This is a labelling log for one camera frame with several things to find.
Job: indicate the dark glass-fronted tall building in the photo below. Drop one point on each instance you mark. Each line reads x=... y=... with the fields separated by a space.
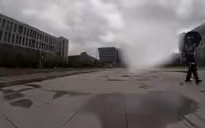
x=107 y=55

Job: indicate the dark low building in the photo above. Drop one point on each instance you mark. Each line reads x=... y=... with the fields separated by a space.
x=81 y=59

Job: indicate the grey stone slab plaza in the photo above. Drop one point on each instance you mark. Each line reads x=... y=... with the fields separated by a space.
x=90 y=85

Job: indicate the dark raised kerb strip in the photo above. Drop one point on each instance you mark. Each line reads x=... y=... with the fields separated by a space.
x=30 y=80

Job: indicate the row of dark trees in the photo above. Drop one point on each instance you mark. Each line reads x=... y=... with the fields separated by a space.
x=20 y=58

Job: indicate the person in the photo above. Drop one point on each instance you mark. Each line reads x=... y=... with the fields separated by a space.
x=191 y=56

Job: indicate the long pale multi-storey building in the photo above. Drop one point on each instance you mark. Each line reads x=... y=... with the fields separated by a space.
x=13 y=33

